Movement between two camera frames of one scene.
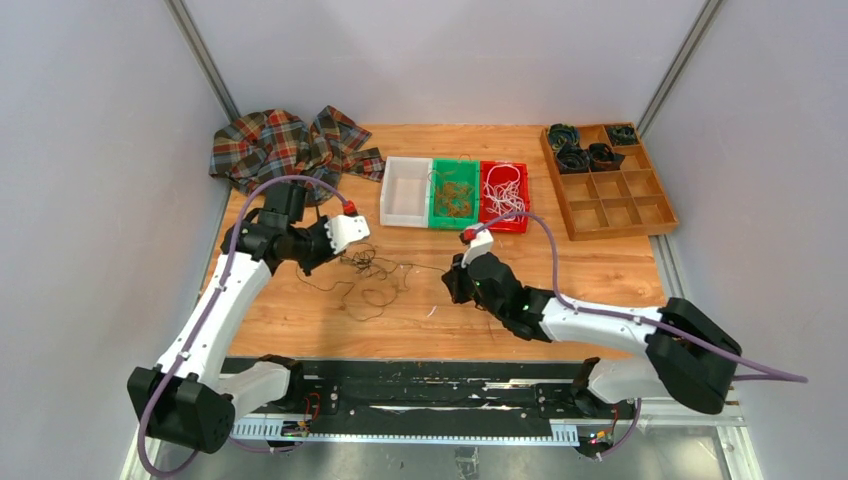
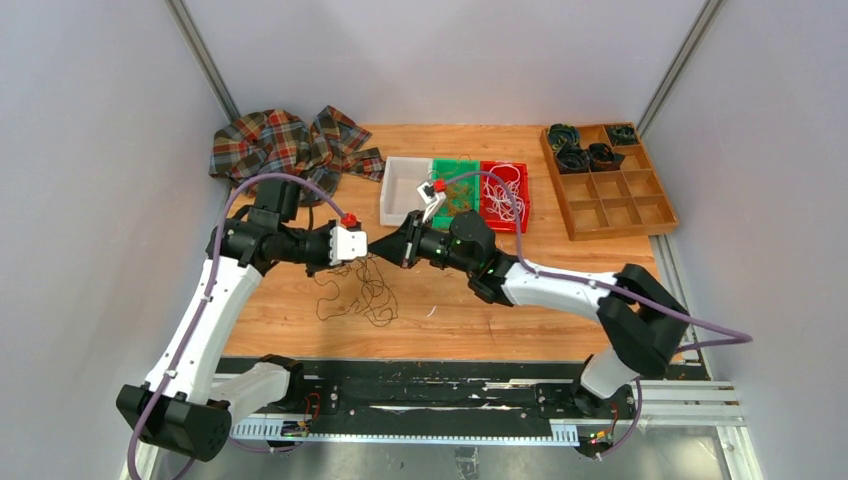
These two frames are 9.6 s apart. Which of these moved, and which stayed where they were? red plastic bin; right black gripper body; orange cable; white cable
Moved: right black gripper body
Stayed: white cable; orange cable; red plastic bin
